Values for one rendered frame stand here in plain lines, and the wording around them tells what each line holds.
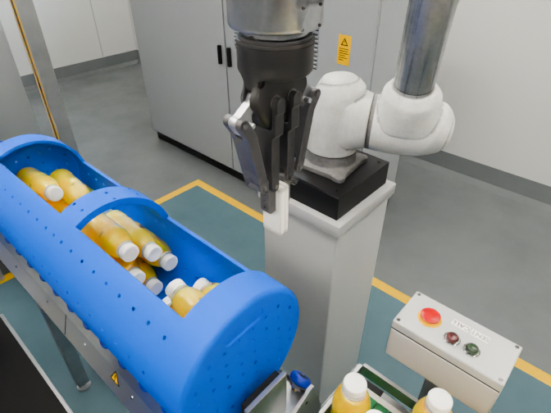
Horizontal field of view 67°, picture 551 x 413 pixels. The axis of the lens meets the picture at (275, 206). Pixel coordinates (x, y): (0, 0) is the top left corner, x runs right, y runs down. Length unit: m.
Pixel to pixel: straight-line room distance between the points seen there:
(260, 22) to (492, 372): 0.66
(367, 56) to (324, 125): 1.06
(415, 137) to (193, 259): 0.64
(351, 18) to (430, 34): 1.23
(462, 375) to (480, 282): 1.86
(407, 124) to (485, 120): 2.32
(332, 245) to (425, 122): 0.43
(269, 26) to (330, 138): 0.84
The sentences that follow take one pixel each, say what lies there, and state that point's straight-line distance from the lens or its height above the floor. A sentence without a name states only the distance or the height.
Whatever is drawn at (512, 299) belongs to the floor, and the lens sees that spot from 2.66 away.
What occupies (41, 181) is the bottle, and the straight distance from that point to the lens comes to 1.22.
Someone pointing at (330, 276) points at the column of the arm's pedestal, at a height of 0.79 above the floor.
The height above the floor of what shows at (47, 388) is 0.15.
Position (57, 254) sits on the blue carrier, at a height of 1.17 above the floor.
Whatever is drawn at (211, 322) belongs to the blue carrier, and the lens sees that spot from 0.65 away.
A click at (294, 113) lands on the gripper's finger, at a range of 0.45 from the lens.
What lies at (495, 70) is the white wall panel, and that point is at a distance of 3.33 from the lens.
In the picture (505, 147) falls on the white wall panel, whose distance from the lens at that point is 3.46.
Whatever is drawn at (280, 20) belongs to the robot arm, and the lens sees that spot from 0.38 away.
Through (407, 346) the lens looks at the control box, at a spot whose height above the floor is 1.06.
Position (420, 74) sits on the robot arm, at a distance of 1.08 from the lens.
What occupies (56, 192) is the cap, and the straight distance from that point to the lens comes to 1.19.
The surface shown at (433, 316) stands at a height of 1.11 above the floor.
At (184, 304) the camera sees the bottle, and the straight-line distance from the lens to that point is 0.77.
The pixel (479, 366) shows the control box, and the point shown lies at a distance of 0.83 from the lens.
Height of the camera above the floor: 1.73
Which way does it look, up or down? 35 degrees down
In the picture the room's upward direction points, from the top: straight up
